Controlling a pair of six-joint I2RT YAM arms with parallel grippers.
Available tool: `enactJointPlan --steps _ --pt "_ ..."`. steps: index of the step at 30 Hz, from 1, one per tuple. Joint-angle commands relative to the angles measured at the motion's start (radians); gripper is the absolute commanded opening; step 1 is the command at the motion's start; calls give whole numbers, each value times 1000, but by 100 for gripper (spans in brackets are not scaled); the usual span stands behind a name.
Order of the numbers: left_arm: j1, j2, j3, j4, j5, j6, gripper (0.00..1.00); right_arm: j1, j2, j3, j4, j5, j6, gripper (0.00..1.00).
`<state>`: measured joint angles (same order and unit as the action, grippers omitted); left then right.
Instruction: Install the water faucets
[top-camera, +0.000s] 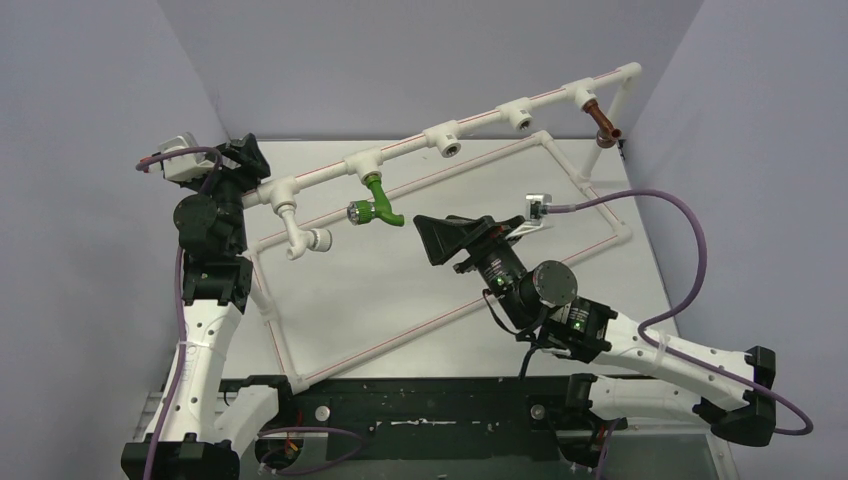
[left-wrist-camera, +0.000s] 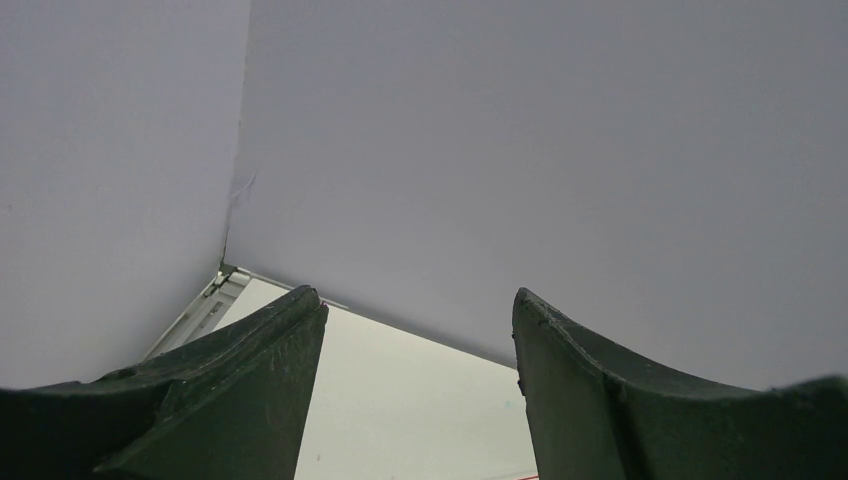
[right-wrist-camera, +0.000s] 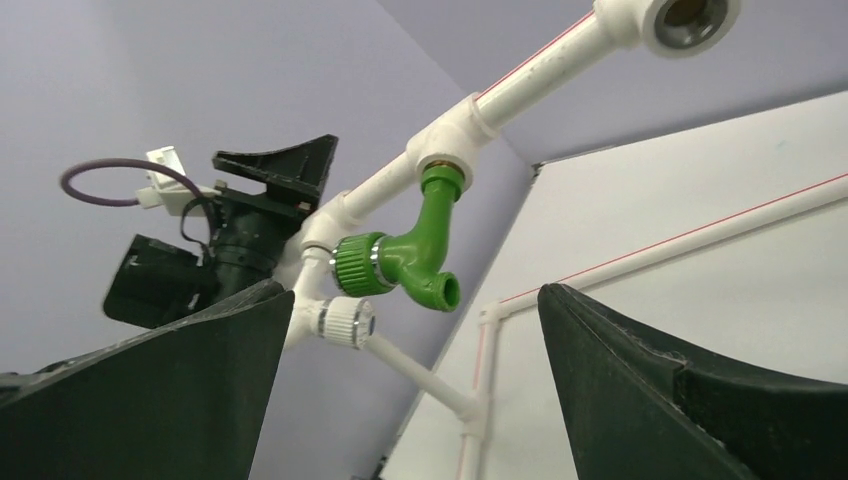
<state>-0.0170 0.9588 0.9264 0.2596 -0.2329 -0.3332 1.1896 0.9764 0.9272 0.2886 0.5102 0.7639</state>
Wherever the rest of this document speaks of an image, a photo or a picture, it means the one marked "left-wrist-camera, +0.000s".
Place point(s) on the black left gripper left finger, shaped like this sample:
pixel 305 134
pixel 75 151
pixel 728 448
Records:
pixel 230 405

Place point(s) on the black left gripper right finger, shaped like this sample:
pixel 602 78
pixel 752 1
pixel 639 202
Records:
pixel 597 410

